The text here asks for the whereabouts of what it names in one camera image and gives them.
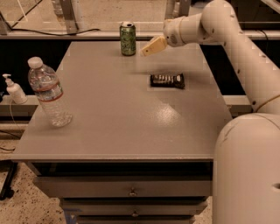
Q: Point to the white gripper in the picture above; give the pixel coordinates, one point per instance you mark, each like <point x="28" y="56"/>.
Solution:
<point x="171" y="32"/>

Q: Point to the green soda can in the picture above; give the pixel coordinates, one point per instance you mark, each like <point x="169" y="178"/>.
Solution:
<point x="128" y="38"/>

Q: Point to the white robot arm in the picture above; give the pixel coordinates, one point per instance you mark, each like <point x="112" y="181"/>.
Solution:
<point x="246" y="159"/>

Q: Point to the chocolate rxbar dark wrapper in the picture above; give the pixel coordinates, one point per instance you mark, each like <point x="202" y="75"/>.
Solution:
<point x="167" y="81"/>

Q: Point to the clear plastic water bottle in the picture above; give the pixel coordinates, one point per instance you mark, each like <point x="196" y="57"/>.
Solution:
<point x="45" y="84"/>

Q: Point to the white pump dispenser bottle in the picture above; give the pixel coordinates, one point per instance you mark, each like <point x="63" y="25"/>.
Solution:
<point x="15" y="91"/>

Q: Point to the top grey drawer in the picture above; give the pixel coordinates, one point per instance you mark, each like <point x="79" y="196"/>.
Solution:
<point x="122" y="187"/>

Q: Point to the grey drawer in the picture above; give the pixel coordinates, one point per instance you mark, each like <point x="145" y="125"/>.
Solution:
<point x="122" y="187"/>
<point x="134" y="207"/>
<point x="136" y="220"/>

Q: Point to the middle grey drawer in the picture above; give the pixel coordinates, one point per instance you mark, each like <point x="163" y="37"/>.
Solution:
<point x="134" y="207"/>

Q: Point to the bottom grey drawer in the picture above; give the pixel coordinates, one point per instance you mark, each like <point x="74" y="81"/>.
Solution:
<point x="136" y="220"/>

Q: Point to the black stand on floor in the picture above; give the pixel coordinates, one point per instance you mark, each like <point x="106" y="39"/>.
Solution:
<point x="8" y="170"/>

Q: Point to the left metal frame post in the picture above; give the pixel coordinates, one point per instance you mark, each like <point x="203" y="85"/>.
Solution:
<point x="68" y="13"/>

